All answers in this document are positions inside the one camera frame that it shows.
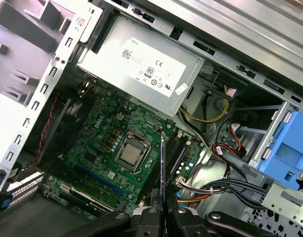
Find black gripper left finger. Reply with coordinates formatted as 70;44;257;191
56;189;165;237

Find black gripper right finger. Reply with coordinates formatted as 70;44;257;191
166;190;274;237

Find silver CPU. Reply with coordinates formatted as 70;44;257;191
118;144;145;165

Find CPU socket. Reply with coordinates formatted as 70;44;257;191
115;131;152;175

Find green motherboard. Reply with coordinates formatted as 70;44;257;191
39;85;205;219

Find silver drive cage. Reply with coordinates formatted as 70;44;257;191
247;100;303;229

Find blue drive bay latch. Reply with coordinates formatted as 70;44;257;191
259;110;303;191

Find black case fan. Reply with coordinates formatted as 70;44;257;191
40;96;93;163

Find black PC case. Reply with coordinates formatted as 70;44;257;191
0;0;303;237

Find grey power supply unit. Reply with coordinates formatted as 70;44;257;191
74;12;206;117

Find grey parts rack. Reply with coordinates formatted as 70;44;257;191
0;0;77;109

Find orange red power wires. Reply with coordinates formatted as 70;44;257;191
176;192;218;207

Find black cable bundle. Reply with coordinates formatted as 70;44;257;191
180;176;269;207

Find red black drive wires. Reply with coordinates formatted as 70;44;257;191
212;122;246;161

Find yellow power wires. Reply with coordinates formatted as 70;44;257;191
178;83;230;123

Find red black twisted wire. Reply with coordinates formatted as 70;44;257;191
37;90;60;165

